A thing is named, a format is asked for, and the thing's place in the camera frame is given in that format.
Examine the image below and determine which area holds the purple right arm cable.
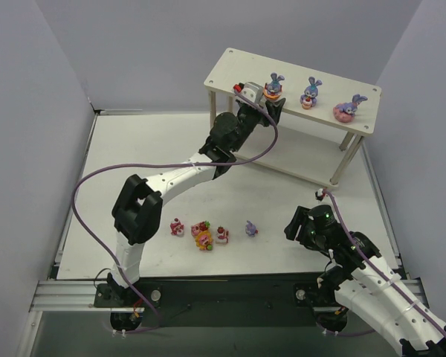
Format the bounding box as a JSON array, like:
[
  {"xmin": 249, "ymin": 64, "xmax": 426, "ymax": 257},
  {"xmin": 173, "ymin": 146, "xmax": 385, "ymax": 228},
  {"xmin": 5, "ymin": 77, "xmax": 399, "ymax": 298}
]
[{"xmin": 324, "ymin": 190, "xmax": 446, "ymax": 354}]

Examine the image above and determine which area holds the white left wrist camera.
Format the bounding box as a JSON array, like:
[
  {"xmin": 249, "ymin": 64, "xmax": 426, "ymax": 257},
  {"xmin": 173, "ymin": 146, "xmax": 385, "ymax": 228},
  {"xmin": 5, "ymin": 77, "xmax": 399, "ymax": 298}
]
[{"xmin": 233, "ymin": 82, "xmax": 263, "ymax": 106}]

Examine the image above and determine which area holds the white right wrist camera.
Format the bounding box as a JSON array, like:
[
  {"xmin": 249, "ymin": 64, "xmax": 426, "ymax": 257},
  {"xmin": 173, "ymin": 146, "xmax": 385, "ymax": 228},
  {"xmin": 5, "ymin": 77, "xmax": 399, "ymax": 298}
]
[{"xmin": 315, "ymin": 188, "xmax": 326, "ymax": 202}]

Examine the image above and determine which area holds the pink bear yellow flower toy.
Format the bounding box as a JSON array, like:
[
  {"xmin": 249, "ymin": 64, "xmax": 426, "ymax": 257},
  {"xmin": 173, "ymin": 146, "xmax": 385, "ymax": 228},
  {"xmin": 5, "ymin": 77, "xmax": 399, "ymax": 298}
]
[{"xmin": 195, "ymin": 230, "xmax": 213, "ymax": 251}]

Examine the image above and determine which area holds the pink strawberry cake toy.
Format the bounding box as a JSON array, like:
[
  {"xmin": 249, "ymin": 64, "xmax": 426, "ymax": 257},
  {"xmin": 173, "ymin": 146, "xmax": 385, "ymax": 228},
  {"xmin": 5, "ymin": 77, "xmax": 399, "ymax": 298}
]
[{"xmin": 191, "ymin": 221, "xmax": 210, "ymax": 237}]

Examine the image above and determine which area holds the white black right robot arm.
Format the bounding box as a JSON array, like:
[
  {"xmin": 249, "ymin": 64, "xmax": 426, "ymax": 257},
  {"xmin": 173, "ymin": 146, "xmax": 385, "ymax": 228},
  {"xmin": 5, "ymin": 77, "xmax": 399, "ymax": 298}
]
[{"xmin": 284, "ymin": 205, "xmax": 446, "ymax": 356}]

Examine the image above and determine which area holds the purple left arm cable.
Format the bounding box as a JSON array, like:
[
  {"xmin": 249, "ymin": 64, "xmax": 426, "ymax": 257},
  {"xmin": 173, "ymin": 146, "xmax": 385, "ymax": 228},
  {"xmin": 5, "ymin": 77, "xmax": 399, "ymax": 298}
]
[{"xmin": 72, "ymin": 92, "xmax": 278, "ymax": 332}]

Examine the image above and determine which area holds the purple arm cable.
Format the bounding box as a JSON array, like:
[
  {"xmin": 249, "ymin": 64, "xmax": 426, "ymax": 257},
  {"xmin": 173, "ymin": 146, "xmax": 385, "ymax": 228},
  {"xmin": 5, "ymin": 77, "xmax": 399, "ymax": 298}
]
[
  {"xmin": 72, "ymin": 92, "xmax": 278, "ymax": 332},
  {"xmin": 324, "ymin": 190, "xmax": 446, "ymax": 354}
]

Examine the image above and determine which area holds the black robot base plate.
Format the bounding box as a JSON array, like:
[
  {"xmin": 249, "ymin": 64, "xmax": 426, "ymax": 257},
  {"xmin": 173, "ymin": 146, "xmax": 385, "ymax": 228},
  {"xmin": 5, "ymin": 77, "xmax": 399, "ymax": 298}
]
[{"xmin": 94, "ymin": 273, "xmax": 348, "ymax": 331}]

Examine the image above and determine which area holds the purple bunny holding cupcake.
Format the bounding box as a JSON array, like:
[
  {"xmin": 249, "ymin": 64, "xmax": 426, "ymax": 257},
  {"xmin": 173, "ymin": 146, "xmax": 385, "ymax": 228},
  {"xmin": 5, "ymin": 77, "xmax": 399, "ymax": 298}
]
[{"xmin": 300, "ymin": 77, "xmax": 323, "ymax": 109}]

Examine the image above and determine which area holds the purple bunny on pink donut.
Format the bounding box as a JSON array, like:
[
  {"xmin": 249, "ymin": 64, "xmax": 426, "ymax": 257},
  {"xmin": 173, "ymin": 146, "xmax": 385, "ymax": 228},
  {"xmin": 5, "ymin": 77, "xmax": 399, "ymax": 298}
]
[{"xmin": 332, "ymin": 94, "xmax": 368, "ymax": 123}]

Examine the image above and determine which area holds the pink bear strawberry toy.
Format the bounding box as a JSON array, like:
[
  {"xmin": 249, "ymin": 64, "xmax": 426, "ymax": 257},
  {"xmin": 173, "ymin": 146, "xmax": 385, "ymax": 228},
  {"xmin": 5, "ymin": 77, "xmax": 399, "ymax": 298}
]
[{"xmin": 170, "ymin": 218, "xmax": 184, "ymax": 237}]

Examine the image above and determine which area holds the light wooden two-tier shelf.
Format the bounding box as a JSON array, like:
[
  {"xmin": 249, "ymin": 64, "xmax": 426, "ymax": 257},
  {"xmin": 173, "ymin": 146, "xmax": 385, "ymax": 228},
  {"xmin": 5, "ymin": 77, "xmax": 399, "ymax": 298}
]
[{"xmin": 204, "ymin": 48, "xmax": 382, "ymax": 187}]

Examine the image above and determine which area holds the white strawberry cake slice toy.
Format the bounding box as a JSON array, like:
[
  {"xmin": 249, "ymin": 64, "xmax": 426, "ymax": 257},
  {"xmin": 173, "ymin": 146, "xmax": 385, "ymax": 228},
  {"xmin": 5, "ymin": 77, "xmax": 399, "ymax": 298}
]
[{"xmin": 215, "ymin": 226, "xmax": 229, "ymax": 245}]

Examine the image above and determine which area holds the small purple bunny toy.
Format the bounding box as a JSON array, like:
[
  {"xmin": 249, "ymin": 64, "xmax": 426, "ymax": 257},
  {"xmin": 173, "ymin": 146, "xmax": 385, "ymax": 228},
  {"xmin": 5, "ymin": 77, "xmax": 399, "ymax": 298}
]
[{"xmin": 245, "ymin": 220, "xmax": 259, "ymax": 237}]

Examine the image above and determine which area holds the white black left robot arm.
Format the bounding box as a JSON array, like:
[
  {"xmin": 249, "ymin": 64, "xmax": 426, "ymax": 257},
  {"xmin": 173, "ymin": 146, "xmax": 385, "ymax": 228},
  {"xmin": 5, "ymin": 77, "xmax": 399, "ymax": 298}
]
[{"xmin": 107, "ymin": 99, "xmax": 285, "ymax": 298}]

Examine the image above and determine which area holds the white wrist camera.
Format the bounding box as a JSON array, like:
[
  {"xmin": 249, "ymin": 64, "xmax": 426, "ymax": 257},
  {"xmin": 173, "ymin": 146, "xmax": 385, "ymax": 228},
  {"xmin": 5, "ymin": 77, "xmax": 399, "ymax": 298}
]
[
  {"xmin": 233, "ymin": 82, "xmax": 263, "ymax": 106},
  {"xmin": 315, "ymin": 188, "xmax": 326, "ymax": 202}
]

